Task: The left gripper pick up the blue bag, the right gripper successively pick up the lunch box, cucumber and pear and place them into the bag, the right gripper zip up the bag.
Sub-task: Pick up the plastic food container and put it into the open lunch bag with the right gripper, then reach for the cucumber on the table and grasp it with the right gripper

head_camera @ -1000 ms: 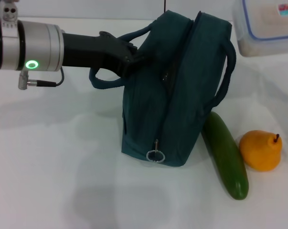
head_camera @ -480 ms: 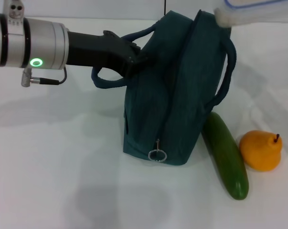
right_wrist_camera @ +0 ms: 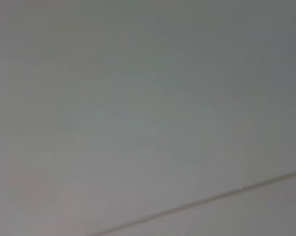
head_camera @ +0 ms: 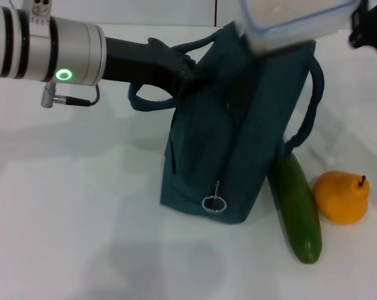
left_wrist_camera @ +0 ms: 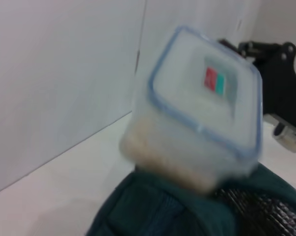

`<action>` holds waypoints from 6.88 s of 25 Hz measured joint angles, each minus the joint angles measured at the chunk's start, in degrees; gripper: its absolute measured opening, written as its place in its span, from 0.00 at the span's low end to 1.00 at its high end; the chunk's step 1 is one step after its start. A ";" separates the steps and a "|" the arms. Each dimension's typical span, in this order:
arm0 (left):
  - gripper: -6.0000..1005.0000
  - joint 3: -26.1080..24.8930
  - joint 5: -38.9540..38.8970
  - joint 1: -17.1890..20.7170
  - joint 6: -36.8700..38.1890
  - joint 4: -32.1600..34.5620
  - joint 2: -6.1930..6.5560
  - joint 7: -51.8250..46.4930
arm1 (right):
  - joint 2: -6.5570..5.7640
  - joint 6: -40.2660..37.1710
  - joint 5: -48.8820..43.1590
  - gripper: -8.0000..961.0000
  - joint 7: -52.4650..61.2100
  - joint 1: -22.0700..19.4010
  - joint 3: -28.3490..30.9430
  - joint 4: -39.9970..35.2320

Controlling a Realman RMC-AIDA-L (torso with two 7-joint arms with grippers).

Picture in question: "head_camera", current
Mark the dark teal insulated lunch bag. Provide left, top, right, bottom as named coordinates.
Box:
left=128, top=21, right=326, bottom=226

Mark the black cable with silver plug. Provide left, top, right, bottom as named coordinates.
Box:
left=40, top=81, right=101, bottom=109

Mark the orange pear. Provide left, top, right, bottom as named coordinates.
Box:
left=312, top=171, right=371, bottom=225

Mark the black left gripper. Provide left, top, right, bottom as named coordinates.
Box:
left=103, top=37, right=214, bottom=101

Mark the silver zipper pull ring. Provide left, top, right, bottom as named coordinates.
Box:
left=201, top=180, right=228, bottom=214

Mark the green cucumber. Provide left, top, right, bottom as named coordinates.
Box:
left=267, top=151, right=323, bottom=265

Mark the clear container with blue-rimmed lid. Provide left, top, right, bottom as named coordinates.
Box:
left=238, top=0, right=363, bottom=58

